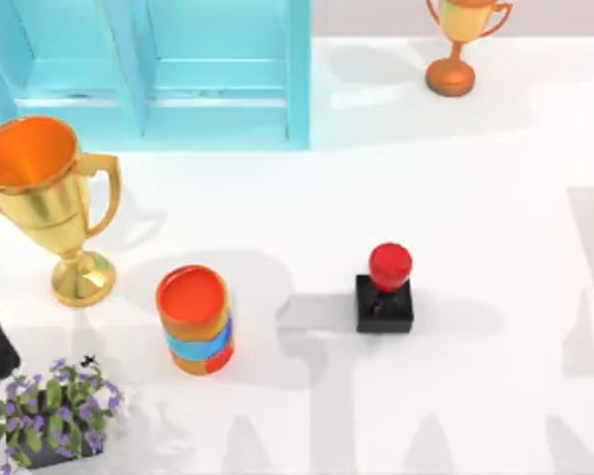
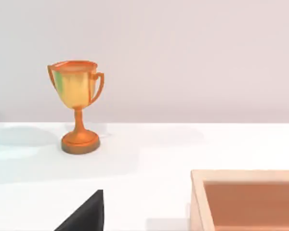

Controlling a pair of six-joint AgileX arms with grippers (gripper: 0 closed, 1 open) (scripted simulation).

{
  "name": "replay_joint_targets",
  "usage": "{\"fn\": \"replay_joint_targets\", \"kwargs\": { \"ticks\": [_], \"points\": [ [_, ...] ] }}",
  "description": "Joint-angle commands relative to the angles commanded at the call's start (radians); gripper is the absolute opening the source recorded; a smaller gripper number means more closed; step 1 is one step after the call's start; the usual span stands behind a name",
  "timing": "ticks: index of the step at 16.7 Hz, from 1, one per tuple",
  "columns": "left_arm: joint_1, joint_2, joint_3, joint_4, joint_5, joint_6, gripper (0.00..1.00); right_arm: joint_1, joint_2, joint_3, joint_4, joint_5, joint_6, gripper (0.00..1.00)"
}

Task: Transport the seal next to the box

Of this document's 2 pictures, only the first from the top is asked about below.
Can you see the red knob on black base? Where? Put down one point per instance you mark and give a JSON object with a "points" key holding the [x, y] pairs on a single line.
{"points": [[388, 292]]}

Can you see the orange and blue can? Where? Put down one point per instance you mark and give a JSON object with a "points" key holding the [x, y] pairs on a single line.
{"points": [[195, 321]]}

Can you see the light blue rack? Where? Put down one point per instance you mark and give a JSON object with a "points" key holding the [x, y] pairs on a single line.
{"points": [[218, 74]]}

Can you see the large gold trophy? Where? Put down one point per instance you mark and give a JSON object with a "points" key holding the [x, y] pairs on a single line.
{"points": [[39, 198]]}

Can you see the small gold trophy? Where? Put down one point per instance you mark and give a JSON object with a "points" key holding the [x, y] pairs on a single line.
{"points": [[458, 29]]}

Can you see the purple flower plant pot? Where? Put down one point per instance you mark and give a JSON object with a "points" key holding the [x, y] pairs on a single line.
{"points": [[49, 415]]}

